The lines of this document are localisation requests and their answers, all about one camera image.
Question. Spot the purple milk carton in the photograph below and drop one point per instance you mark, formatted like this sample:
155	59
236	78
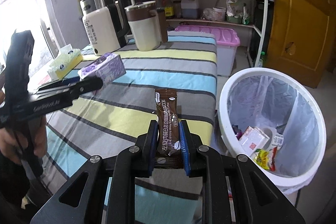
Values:
107	67

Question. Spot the white electric kettle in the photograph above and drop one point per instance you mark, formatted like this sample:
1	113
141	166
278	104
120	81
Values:
106	24

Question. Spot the cream brown mug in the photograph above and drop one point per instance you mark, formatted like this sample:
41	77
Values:
148	25

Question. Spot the striped tablecloth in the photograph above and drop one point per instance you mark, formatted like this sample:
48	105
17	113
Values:
108	121

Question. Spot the plastic oil jug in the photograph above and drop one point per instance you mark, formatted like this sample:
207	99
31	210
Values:
190	9

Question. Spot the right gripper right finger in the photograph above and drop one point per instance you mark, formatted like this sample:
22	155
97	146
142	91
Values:
202	161

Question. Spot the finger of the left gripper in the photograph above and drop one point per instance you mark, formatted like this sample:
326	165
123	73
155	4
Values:
70	92
58	83

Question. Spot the yellow snack bag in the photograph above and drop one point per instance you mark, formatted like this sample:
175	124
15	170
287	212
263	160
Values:
265	158

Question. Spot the brown coffee sachet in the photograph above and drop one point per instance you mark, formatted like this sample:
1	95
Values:
169	139

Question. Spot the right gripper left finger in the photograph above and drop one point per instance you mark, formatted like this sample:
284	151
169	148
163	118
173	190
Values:
135	161

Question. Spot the pink lid storage box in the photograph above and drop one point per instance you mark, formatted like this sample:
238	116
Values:
227	43

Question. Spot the purple foil pouch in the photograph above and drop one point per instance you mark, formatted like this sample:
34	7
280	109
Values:
238	132

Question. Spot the white trash bin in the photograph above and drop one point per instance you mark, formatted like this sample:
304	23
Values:
286	112

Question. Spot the left hand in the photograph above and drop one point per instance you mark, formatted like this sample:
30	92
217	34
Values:
10	142

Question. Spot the yellow tissue pack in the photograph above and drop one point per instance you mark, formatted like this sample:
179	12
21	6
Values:
67	59

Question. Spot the wooden door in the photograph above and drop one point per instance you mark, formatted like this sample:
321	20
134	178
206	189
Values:
302	39

